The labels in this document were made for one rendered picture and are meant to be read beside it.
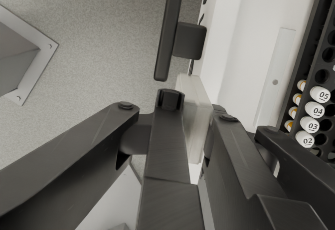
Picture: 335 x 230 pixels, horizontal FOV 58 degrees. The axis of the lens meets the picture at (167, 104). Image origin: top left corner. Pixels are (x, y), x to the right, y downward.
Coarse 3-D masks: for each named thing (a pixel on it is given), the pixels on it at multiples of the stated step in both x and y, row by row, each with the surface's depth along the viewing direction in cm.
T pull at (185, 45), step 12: (168, 0) 23; (180, 0) 23; (168, 12) 24; (168, 24) 24; (180, 24) 24; (192, 24) 24; (168, 36) 24; (180, 36) 24; (192, 36) 24; (204, 36) 24; (168, 48) 24; (180, 48) 24; (192, 48) 24; (156, 60) 25; (168, 60) 25; (156, 72) 25
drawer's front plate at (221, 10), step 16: (208, 0) 26; (224, 0) 22; (240, 0) 22; (208, 16) 25; (224, 16) 22; (208, 32) 23; (224, 32) 22; (208, 48) 23; (224, 48) 23; (208, 64) 23; (224, 64) 23; (208, 80) 23; (208, 96) 24; (192, 176) 26
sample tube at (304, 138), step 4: (288, 120) 30; (292, 120) 30; (288, 124) 30; (288, 128) 30; (300, 132) 27; (304, 132) 27; (296, 136) 28; (300, 136) 27; (304, 136) 27; (308, 136) 26; (312, 136) 27; (300, 140) 27; (304, 140) 27; (308, 140) 27; (312, 140) 27; (304, 144) 27; (308, 144) 27; (312, 144) 27
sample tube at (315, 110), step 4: (296, 96) 29; (300, 96) 29; (296, 100) 29; (308, 104) 27; (312, 104) 26; (316, 104) 26; (308, 108) 26; (312, 108) 26; (316, 108) 26; (320, 108) 26; (308, 112) 26; (312, 112) 26; (316, 112) 26; (320, 112) 26; (312, 116) 26; (316, 116) 26; (320, 116) 26
